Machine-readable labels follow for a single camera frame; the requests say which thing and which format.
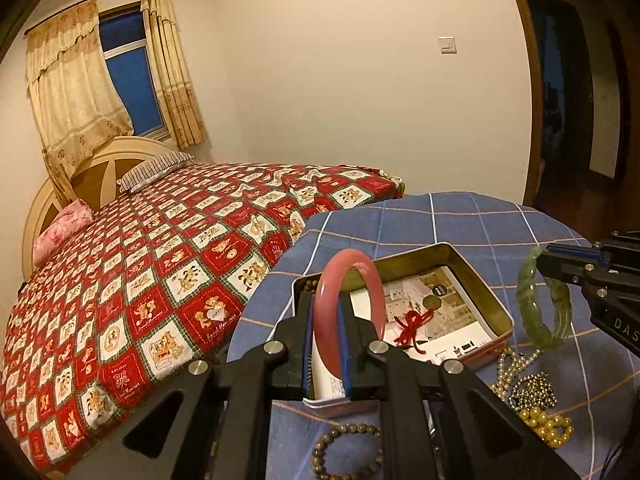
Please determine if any green jade bangle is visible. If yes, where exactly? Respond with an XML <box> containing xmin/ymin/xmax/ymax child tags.
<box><xmin>516</xmin><ymin>246</ymin><xmax>573</xmax><ymax>351</ymax></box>

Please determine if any metallic small bead necklace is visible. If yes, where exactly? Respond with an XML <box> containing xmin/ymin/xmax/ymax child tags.
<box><xmin>508</xmin><ymin>369</ymin><xmax>560</xmax><ymax>412</ymax></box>

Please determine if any red knot coin charm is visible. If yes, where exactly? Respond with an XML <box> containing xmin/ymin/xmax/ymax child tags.
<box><xmin>394</xmin><ymin>295</ymin><xmax>442</xmax><ymax>356</ymax></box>

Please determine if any pink jade bangle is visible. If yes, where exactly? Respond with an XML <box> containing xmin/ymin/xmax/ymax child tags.
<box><xmin>312</xmin><ymin>248</ymin><xmax>386</xmax><ymax>388</ymax></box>

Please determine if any brown wooden bead mala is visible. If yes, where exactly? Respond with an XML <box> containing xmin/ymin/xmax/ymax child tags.
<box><xmin>303</xmin><ymin>280</ymin><xmax>318</xmax><ymax>294</ymax></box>

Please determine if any blue plaid tablecloth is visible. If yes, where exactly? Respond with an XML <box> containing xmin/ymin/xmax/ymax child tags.
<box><xmin>228</xmin><ymin>192</ymin><xmax>639</xmax><ymax>479</ymax></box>

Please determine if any printed leaflet in tin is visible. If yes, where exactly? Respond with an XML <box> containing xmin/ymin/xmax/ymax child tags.
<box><xmin>309</xmin><ymin>264</ymin><xmax>500</xmax><ymax>402</ymax></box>

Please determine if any pink metal tin box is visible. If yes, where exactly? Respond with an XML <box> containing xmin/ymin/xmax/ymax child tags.
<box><xmin>292</xmin><ymin>243</ymin><xmax>514</xmax><ymax>418</ymax></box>

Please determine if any red patchwork bedspread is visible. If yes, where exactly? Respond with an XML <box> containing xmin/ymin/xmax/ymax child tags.
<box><xmin>1</xmin><ymin>164</ymin><xmax>404</xmax><ymax>474</ymax></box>

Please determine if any pink floral pillow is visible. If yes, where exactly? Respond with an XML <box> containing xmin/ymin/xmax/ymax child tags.
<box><xmin>32</xmin><ymin>198</ymin><xmax>93</xmax><ymax>268</ymax></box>

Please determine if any striped pillow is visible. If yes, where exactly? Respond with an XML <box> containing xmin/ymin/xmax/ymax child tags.
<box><xmin>117</xmin><ymin>152</ymin><xmax>194</xmax><ymax>193</ymax></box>

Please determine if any cream wooden headboard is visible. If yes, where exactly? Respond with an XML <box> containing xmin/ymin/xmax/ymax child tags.
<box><xmin>22</xmin><ymin>136</ymin><xmax>176</xmax><ymax>281</ymax></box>

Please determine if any beige right curtain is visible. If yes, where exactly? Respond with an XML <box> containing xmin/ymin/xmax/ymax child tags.
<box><xmin>140</xmin><ymin>0</ymin><xmax>205</xmax><ymax>151</ymax></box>

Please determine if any beige curtain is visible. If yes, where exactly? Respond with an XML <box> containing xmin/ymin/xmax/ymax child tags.
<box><xmin>26</xmin><ymin>0</ymin><xmax>134</xmax><ymax>203</ymax></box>
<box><xmin>140</xmin><ymin>0</ymin><xmax>205</xmax><ymax>151</ymax></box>

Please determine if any beige left curtain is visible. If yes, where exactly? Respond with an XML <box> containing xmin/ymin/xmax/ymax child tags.
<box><xmin>26</xmin><ymin>0</ymin><xmax>134</xmax><ymax>203</ymax></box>

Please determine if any window with blue glass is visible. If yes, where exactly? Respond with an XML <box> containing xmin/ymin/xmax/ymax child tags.
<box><xmin>100</xmin><ymin>2</ymin><xmax>169</xmax><ymax>141</ymax></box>

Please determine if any brown wooden door frame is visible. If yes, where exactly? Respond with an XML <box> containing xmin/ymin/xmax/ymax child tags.
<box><xmin>499</xmin><ymin>0</ymin><xmax>547</xmax><ymax>206</ymax></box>

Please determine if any white pearl necklace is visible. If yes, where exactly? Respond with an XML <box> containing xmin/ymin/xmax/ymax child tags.
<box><xmin>489</xmin><ymin>344</ymin><xmax>545</xmax><ymax>401</ymax></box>

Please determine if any dark stone bead bracelet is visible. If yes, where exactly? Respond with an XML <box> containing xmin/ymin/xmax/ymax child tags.
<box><xmin>310</xmin><ymin>421</ymin><xmax>385</xmax><ymax>480</ymax></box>

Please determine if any gold pearl necklace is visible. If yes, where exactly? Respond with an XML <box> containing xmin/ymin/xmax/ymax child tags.
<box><xmin>517</xmin><ymin>405</ymin><xmax>576</xmax><ymax>450</ymax></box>

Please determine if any white wall switch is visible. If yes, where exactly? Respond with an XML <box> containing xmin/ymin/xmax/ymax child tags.
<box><xmin>437</xmin><ymin>37</ymin><xmax>457</xmax><ymax>54</ymax></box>

